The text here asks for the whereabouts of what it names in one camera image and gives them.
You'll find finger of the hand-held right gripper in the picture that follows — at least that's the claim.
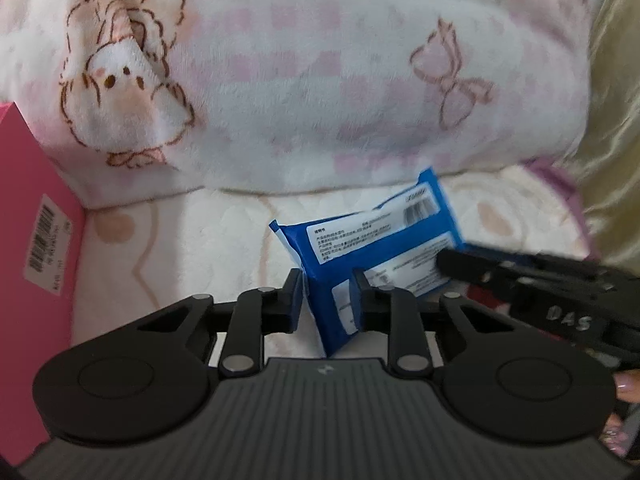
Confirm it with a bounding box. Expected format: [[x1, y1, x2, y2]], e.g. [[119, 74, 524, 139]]
[[437, 249, 531, 301], [462, 244, 616, 273]]

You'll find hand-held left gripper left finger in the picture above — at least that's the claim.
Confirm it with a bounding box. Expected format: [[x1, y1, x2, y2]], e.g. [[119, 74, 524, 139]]
[[137, 268, 305, 378]]

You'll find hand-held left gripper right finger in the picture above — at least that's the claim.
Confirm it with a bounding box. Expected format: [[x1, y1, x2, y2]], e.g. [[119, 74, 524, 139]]
[[350, 268, 506, 377]]

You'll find blue wet wipes packet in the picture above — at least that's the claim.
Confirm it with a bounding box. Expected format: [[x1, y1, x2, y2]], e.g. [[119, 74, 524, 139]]
[[269, 167, 468, 358]]

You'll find pink cardboard box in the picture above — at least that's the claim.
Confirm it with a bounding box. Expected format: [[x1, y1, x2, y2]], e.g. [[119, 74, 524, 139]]
[[0, 101, 86, 456]]

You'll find person's right hand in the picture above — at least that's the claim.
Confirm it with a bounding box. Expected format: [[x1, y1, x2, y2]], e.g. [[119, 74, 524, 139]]
[[602, 369, 640, 456]]

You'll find golden satin cloth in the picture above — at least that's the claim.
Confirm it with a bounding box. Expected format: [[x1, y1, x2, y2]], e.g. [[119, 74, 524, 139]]
[[575, 0, 640, 273]]

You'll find pink checked printed blanket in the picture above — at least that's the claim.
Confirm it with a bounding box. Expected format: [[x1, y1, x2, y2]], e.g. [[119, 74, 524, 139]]
[[0, 0, 593, 211]]

